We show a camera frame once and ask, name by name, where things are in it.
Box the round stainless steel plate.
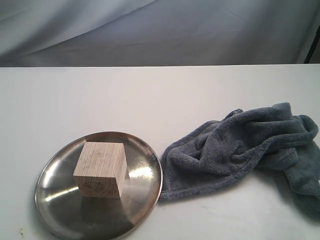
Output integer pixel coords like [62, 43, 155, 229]
[34, 131, 163, 240]

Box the grey blue fleece towel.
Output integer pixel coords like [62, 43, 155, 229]
[160, 102, 320, 202]

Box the light wooden block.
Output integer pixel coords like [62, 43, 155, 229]
[73, 142, 128, 199]

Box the dark vertical stand pole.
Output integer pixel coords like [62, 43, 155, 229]
[303, 27, 320, 64]

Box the grey backdrop cloth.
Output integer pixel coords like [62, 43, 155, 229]
[0, 0, 320, 67]

